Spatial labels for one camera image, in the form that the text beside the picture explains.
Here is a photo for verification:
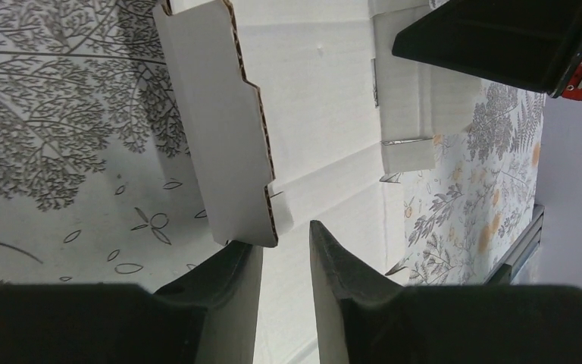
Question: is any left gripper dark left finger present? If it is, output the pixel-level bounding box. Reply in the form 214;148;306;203
0;241;263;363

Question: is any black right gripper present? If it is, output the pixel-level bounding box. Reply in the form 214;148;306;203
392;0;582;99

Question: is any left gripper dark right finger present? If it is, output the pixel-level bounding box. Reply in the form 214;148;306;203
309;220;582;363

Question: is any white cardboard paper box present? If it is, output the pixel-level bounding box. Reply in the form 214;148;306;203
153;1;482;363

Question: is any floral patterned table cloth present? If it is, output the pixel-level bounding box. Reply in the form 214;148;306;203
0;1;546;290

